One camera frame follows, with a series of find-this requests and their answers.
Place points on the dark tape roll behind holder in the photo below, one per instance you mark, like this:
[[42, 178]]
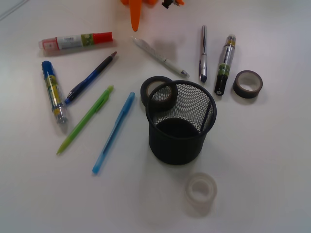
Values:
[[162, 100]]

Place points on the silver pen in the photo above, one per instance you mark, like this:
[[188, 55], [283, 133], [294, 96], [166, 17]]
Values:
[[203, 59]]

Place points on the red whiteboard marker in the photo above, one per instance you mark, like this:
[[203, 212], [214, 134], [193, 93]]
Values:
[[74, 41]]

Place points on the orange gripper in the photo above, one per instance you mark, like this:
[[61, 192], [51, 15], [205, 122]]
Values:
[[135, 8]]

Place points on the white pen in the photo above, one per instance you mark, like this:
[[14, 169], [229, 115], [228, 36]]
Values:
[[164, 61]]

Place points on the green mechanical pencil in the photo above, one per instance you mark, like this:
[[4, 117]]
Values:
[[94, 109]]

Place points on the blue whiteboard marker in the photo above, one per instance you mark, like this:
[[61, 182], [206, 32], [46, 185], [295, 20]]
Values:
[[54, 93]]

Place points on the clear tape roll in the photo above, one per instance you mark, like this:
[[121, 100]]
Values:
[[201, 190]]

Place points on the black whiteboard marker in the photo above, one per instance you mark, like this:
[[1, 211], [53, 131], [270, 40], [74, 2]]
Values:
[[224, 65]]

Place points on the light blue pen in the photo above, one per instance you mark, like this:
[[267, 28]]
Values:
[[121, 117]]

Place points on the black mesh pen holder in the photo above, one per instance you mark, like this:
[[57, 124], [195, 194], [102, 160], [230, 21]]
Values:
[[176, 136]]

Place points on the dark tape roll right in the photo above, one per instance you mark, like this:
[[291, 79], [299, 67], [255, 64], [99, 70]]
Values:
[[247, 84]]

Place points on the dark blue ballpoint pen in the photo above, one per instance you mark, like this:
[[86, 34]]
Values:
[[79, 88]]

